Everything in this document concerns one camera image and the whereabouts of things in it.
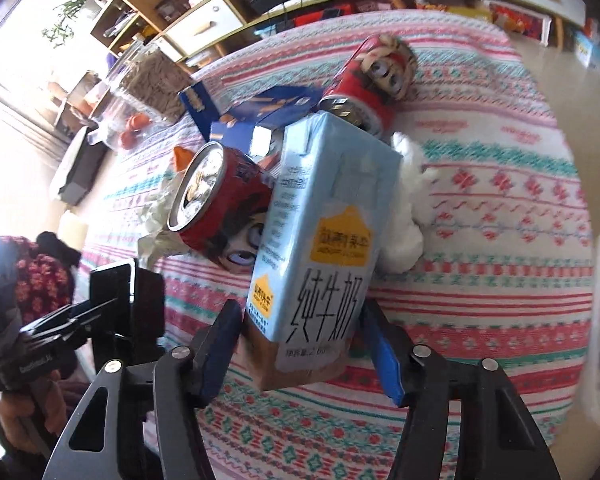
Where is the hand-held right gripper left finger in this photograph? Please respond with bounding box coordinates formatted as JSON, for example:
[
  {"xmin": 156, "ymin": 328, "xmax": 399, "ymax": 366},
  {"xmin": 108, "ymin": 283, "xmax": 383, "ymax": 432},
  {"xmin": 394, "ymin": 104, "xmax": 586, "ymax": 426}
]
[{"xmin": 42, "ymin": 300, "xmax": 243, "ymax": 480}]

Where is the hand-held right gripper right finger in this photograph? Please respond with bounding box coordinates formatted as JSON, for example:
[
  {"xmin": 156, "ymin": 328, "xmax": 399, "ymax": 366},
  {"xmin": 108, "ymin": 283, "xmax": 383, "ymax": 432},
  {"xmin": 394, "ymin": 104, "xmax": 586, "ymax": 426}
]
[{"xmin": 362, "ymin": 300, "xmax": 561, "ymax": 480}]

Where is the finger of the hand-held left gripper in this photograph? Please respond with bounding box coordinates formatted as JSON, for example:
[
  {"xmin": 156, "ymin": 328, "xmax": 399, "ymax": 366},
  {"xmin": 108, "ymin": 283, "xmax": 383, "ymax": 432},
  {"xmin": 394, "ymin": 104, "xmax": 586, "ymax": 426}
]
[
  {"xmin": 130, "ymin": 267, "xmax": 167, "ymax": 363},
  {"xmin": 20, "ymin": 261, "xmax": 136, "ymax": 361}
]

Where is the white tissue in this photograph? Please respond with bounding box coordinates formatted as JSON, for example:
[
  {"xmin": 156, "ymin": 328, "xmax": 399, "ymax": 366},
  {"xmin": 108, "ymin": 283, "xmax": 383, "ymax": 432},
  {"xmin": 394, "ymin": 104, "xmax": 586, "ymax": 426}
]
[{"xmin": 375, "ymin": 130, "xmax": 443, "ymax": 273}]

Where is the light blue milk carton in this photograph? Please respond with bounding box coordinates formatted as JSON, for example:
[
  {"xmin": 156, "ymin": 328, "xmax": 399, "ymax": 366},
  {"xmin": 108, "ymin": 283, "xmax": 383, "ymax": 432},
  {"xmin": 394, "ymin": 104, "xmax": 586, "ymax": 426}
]
[{"xmin": 240, "ymin": 110, "xmax": 403, "ymax": 393}]

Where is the red cartoon print drink can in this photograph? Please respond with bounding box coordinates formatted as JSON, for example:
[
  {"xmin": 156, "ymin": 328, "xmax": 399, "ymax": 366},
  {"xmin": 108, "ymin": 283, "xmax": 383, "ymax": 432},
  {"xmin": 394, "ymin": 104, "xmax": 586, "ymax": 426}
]
[
  {"xmin": 166, "ymin": 141, "xmax": 276, "ymax": 273},
  {"xmin": 317, "ymin": 32, "xmax": 420, "ymax": 138}
]

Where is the person's left hand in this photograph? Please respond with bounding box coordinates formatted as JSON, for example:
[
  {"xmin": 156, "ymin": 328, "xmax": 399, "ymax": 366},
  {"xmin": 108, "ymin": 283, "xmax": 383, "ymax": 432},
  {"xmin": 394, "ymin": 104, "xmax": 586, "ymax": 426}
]
[{"xmin": 0, "ymin": 370, "xmax": 70, "ymax": 461}]

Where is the person's red floral clothing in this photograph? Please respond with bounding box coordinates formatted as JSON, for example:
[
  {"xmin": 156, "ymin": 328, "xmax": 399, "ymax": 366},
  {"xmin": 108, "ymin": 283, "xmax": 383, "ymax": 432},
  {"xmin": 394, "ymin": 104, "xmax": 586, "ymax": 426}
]
[{"xmin": 0, "ymin": 230, "xmax": 83, "ymax": 361}]

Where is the pink green patterned tablecloth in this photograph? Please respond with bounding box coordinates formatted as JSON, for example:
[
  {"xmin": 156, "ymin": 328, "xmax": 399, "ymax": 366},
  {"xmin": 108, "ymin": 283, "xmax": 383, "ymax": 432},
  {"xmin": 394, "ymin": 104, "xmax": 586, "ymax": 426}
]
[{"xmin": 80, "ymin": 10, "xmax": 600, "ymax": 480}]

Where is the dark flat box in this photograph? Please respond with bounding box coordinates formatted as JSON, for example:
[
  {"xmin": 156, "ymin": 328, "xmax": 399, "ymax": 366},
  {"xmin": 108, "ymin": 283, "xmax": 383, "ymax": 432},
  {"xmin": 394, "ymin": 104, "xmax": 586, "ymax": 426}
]
[{"xmin": 47, "ymin": 127, "xmax": 108, "ymax": 206}]

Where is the small blue box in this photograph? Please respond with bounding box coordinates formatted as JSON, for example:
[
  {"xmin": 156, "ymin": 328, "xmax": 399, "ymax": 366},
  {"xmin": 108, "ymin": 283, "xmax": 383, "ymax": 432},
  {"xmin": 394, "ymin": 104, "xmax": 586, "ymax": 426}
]
[{"xmin": 179, "ymin": 82, "xmax": 222, "ymax": 136}]

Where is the clear jar of seeds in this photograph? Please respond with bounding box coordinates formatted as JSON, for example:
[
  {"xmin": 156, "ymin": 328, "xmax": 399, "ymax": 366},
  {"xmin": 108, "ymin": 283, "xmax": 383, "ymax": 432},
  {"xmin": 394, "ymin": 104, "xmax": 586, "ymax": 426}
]
[{"xmin": 87, "ymin": 42, "xmax": 193, "ymax": 153}]

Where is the large flat blue box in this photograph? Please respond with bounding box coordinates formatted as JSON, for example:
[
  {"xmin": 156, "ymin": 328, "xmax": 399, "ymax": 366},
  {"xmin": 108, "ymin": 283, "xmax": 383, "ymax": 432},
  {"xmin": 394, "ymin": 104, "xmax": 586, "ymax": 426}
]
[{"xmin": 210, "ymin": 85, "xmax": 321, "ymax": 157}]

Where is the white drawer wooden cabinet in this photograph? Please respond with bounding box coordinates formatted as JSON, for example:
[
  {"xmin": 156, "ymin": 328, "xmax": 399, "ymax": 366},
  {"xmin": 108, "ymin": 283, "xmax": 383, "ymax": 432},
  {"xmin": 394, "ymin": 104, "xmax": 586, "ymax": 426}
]
[{"xmin": 152, "ymin": 0, "xmax": 588, "ymax": 68}]

